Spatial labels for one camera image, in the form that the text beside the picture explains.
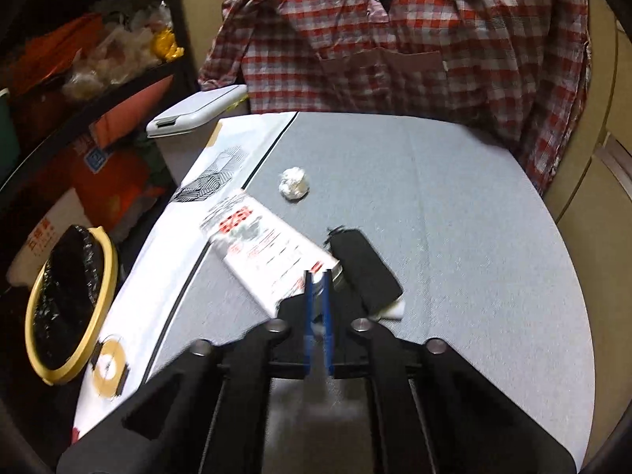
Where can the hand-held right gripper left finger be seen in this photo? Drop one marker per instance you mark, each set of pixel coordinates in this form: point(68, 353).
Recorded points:
point(309, 326)

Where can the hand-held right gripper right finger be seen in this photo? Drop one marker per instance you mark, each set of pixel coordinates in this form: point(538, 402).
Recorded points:
point(329, 335)

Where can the white packet with red print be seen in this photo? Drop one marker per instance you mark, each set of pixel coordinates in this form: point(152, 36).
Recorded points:
point(266, 252)

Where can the beige bin with black liner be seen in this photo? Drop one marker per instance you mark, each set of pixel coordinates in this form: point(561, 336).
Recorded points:
point(69, 296)

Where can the black pouch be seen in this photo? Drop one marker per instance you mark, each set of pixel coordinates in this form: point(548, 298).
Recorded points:
point(365, 266)

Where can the crumpled white tissue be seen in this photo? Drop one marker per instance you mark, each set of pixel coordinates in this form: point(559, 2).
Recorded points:
point(294, 183)

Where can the beige tape roll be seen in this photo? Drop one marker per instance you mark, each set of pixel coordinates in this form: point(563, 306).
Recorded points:
point(101, 370)

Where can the orange box with blue label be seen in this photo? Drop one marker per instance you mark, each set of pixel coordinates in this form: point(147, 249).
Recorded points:
point(113, 187)

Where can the white lidded bin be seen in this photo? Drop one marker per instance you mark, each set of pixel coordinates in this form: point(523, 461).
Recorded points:
point(197, 108)

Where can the red plaid shirt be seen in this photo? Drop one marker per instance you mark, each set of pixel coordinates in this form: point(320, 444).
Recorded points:
point(419, 84)

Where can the white cardboard box red print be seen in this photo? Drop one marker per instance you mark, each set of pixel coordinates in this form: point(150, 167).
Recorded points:
point(44, 242)

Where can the beige kitchen cabinet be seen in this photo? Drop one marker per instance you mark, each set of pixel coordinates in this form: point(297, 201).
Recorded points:
point(592, 197)

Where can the yellow plastic item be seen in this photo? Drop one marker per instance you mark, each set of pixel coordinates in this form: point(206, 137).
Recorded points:
point(167, 45)

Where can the black shelf rack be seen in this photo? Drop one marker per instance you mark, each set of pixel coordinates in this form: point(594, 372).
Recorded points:
point(183, 34)

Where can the clear plastic bags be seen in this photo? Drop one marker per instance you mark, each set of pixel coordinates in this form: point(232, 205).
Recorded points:
point(118, 54)

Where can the orange-red plastic bag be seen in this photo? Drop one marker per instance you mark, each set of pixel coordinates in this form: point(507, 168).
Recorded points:
point(54, 54)

